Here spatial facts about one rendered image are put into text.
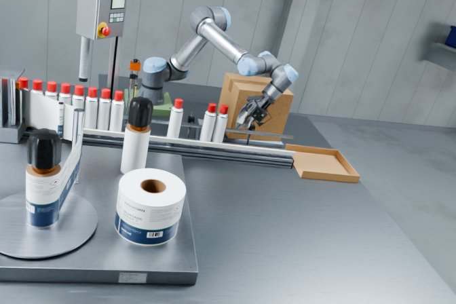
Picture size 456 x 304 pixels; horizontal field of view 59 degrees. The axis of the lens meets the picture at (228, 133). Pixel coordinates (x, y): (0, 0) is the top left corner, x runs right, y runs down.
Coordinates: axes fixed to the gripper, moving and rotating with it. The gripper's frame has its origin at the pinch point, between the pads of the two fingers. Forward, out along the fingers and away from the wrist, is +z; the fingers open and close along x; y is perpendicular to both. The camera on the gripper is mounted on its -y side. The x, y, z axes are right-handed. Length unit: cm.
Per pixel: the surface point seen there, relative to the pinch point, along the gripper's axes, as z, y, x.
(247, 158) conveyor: 8.6, 5.1, 12.7
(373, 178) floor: -8, -136, 214
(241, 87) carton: -11.9, -17.7, -3.7
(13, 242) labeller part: 47, 70, -60
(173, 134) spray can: 20.4, 2.7, -21.4
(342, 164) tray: -16, -4, 61
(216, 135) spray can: 9.4, 2.0, -5.6
